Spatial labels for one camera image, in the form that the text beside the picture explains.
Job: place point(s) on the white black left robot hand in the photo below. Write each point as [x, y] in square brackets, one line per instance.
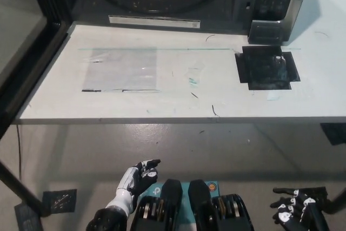
[140, 179]

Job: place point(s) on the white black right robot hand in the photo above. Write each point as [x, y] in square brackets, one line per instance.
[292, 209]

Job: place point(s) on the black teal robot torso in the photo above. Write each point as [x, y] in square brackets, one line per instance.
[200, 209]

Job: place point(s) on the stainless steel Farberware microwave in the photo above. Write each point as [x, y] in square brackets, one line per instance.
[292, 1]

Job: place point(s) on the large black floor tape square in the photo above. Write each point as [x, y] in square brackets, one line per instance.
[60, 201]

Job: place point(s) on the black table leg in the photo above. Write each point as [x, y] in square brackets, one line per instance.
[21, 187]

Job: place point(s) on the small black floor tape square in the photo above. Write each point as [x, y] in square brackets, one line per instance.
[27, 218]

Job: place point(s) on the black tape patch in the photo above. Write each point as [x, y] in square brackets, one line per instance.
[267, 68]

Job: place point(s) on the black bracket under table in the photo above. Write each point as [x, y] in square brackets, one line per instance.
[335, 133]

